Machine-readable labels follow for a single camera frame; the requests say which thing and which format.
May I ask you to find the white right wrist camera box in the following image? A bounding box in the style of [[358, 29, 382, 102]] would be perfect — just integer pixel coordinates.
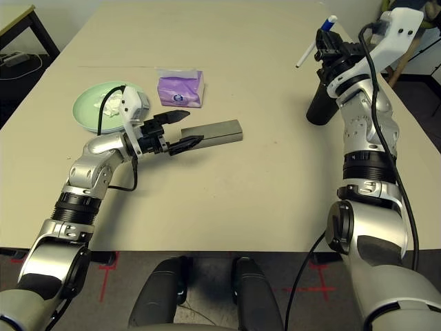
[[327, 7, 424, 99]]

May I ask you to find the beige side table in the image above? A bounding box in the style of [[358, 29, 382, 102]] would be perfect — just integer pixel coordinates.
[[0, 5, 61, 56]]

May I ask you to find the grey right robot leg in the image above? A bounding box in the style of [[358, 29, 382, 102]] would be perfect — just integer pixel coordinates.
[[234, 257, 285, 331]]

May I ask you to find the white marker blue cap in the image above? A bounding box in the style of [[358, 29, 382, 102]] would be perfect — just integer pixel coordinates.
[[295, 15, 337, 68]]

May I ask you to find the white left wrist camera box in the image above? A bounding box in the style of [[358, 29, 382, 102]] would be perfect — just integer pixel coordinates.
[[116, 86, 152, 156]]

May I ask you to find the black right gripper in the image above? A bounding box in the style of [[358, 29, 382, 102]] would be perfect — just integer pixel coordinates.
[[315, 30, 366, 82]]

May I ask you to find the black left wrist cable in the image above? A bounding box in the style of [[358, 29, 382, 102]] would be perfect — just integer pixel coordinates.
[[97, 86, 139, 192]]

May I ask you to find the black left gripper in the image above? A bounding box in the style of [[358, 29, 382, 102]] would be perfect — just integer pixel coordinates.
[[139, 110, 204, 156]]

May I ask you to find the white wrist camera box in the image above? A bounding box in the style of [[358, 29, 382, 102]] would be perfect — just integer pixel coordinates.
[[327, 7, 424, 99], [116, 86, 152, 156]]

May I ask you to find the grey left robot leg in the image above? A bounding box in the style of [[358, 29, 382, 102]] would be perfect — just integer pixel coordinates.
[[129, 257, 189, 331]]

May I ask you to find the grey robot leg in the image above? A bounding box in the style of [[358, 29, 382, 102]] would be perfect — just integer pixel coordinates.
[[234, 257, 285, 331], [129, 257, 189, 331]]

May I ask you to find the black cup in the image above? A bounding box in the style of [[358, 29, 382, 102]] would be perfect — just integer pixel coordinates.
[[306, 81, 340, 126]]

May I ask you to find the grey glasses case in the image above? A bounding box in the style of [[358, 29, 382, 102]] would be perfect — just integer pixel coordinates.
[[181, 119, 245, 150]]

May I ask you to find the purple tissue pack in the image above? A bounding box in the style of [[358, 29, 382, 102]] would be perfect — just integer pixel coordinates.
[[154, 67, 207, 108]]

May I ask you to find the grey power adapter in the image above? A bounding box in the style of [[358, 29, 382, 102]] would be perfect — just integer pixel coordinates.
[[1, 51, 30, 66]]

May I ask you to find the white tissue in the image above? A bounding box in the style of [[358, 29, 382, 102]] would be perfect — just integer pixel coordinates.
[[99, 92, 127, 118]]

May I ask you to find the black table base foot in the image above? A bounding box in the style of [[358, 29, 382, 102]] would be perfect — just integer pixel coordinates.
[[92, 251, 116, 266]]

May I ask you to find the light green plate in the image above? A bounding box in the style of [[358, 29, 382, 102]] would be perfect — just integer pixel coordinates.
[[72, 81, 151, 134]]

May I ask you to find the wooden stool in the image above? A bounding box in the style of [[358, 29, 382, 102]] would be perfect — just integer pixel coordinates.
[[382, 20, 441, 83]]

